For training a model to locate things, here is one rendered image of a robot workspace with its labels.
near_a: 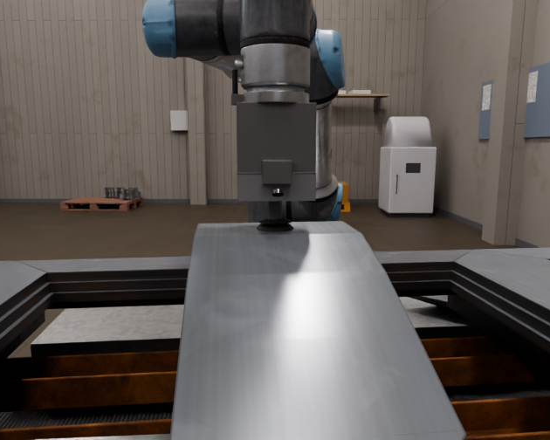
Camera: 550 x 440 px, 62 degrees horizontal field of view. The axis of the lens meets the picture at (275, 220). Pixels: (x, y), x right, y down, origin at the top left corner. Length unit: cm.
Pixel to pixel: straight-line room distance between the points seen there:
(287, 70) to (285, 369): 29
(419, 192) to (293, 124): 669
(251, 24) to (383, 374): 35
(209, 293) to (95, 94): 894
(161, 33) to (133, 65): 848
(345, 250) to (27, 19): 965
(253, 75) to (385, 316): 27
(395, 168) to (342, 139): 192
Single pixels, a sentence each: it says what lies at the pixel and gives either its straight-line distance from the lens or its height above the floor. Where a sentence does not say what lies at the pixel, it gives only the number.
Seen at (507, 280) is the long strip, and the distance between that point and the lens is 80.
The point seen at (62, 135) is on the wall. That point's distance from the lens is 951.
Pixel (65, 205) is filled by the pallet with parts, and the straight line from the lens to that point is 841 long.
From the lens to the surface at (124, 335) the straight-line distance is 102.
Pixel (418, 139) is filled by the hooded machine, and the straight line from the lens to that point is 721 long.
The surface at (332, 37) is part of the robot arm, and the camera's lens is 98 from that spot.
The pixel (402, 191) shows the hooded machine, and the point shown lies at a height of 40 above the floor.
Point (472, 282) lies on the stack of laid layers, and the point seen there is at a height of 85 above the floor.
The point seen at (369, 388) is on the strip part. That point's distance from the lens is 33.
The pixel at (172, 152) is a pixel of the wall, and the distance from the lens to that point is 882.
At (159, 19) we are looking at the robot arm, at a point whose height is 123.
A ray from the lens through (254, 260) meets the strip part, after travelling 43.
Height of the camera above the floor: 107
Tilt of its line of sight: 9 degrees down
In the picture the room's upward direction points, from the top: straight up
